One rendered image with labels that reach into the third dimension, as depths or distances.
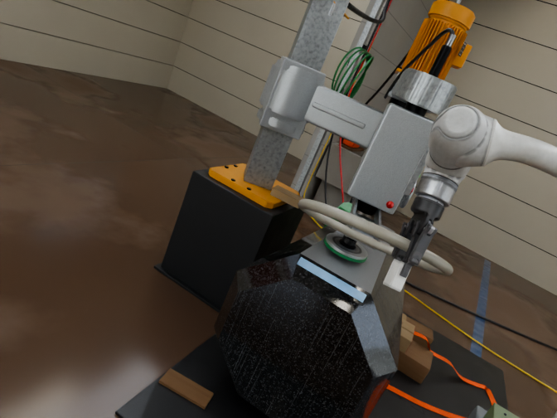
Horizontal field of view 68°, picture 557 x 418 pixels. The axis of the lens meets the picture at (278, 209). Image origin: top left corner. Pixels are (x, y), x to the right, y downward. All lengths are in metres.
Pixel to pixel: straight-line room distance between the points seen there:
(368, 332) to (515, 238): 5.47
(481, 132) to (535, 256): 6.30
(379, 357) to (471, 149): 1.14
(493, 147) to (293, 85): 1.65
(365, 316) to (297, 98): 1.29
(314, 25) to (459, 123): 1.72
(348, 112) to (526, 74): 4.83
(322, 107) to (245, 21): 6.22
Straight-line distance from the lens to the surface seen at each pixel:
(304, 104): 2.49
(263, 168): 2.62
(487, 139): 0.95
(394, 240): 1.06
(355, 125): 2.47
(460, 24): 2.51
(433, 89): 1.77
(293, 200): 2.55
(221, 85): 8.68
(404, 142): 1.80
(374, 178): 1.82
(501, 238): 7.12
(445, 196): 1.08
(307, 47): 2.53
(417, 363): 3.05
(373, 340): 1.84
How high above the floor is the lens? 1.57
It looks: 19 degrees down
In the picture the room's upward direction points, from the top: 23 degrees clockwise
